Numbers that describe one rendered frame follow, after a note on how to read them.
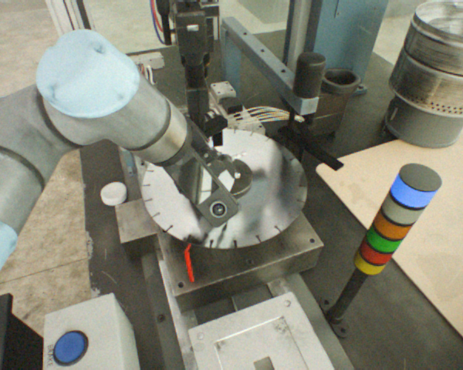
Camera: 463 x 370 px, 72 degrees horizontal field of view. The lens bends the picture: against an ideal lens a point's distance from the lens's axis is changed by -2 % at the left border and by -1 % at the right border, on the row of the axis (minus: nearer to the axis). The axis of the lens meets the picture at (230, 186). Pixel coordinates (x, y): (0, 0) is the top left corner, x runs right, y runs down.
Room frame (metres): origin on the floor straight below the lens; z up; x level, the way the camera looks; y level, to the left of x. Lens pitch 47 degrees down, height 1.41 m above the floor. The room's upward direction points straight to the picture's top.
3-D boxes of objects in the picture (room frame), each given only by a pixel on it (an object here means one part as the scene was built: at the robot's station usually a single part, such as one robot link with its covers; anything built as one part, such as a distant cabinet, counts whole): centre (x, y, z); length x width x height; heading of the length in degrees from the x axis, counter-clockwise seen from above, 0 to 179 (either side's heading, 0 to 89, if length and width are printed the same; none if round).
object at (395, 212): (0.25, -0.21, 1.11); 0.05 x 0.04 x 0.03; 110
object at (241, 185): (0.46, 0.01, 0.96); 0.11 x 0.11 x 0.03
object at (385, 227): (0.25, -0.21, 1.08); 0.05 x 0.04 x 0.03; 110
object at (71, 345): (0.15, 0.24, 0.90); 0.04 x 0.04 x 0.02
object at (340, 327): (0.25, -0.21, 0.76); 0.09 x 0.03 x 0.03; 20
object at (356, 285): (0.25, -0.21, 0.86); 0.02 x 0.02 x 0.22
